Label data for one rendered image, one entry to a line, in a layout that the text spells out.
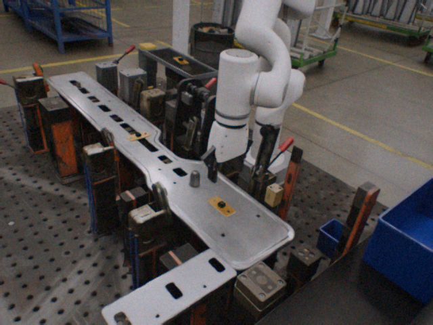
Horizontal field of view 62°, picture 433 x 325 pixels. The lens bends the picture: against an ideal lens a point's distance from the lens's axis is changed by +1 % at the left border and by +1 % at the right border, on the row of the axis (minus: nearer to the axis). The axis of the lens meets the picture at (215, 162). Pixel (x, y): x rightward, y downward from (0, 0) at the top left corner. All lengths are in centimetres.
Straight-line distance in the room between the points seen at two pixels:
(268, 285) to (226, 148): 33
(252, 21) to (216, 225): 51
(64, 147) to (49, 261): 48
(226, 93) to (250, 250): 39
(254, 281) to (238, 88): 41
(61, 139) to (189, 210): 74
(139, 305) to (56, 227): 71
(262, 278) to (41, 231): 89
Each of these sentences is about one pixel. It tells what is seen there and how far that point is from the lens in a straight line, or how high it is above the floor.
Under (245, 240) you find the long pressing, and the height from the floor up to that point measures 100.
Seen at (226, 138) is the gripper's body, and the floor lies 124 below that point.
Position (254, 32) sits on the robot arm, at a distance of 89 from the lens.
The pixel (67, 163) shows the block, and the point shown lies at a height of 78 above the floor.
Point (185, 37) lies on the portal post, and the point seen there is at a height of 35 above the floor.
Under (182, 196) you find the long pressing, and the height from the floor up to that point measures 100.
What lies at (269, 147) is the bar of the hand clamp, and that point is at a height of 116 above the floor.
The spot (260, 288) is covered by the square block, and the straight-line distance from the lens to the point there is 78.
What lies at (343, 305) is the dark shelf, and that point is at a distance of 84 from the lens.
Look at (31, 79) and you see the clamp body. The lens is 173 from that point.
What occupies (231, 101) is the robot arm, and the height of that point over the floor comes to 134.
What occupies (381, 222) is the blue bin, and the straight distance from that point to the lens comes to 87.
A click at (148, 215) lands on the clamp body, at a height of 104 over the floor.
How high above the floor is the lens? 166
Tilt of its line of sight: 33 degrees down
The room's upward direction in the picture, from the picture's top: 6 degrees clockwise
